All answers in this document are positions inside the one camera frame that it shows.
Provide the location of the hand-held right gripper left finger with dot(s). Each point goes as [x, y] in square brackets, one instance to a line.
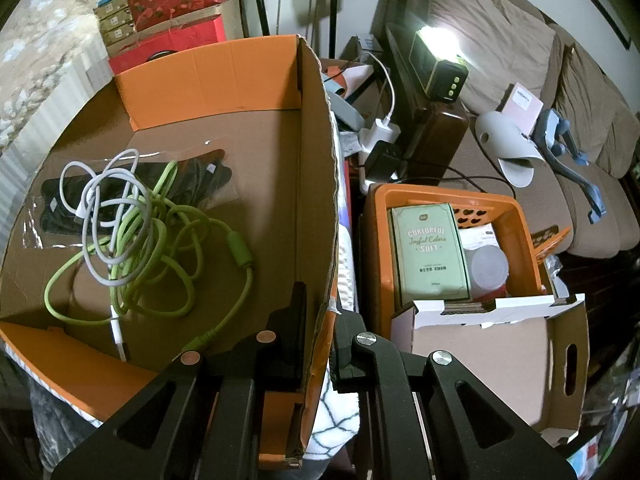
[295, 320]

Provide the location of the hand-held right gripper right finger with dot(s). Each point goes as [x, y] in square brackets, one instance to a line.
[345, 350]

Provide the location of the orange cardboard box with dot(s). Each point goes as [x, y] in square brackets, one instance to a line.
[280, 185]

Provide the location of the clear bag with black item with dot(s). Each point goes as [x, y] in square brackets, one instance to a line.
[55, 195]

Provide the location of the orange plastic crate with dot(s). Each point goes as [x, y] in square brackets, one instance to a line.
[380, 240]

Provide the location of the pale green box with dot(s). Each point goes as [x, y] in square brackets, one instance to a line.
[430, 255]

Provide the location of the white cardboard box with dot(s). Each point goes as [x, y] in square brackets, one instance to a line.
[480, 370]

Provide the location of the white plastic jar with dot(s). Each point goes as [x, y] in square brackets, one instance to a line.
[487, 270]

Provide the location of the black power adapter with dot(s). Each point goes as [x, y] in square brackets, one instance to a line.
[382, 160]

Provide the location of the brown wooden armrest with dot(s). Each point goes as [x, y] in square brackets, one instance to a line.
[437, 135]

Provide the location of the brown sofa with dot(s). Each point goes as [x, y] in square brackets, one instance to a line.
[565, 210]

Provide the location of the white curved plastic shell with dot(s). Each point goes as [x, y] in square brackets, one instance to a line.
[505, 140]

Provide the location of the dark grey fleece blanket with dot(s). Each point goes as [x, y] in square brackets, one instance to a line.
[55, 435]

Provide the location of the green portable lantern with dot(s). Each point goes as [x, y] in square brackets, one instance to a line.
[440, 77]

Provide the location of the blue grey folding holder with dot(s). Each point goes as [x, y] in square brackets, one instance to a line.
[547, 127]

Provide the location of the black speaker stand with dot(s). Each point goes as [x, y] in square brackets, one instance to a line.
[261, 12]
[332, 20]

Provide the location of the pink flat box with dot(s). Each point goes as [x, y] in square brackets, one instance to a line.
[522, 105]

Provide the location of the gold flat box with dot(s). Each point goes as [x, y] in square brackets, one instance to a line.
[115, 21]
[111, 8]
[119, 35]

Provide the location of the brown sofa cushion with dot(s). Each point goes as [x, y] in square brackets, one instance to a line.
[622, 145]
[585, 105]
[490, 25]

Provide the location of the white curtain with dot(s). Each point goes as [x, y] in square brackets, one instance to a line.
[45, 50]

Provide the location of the framed ink painting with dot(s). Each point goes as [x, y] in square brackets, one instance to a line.
[605, 7]

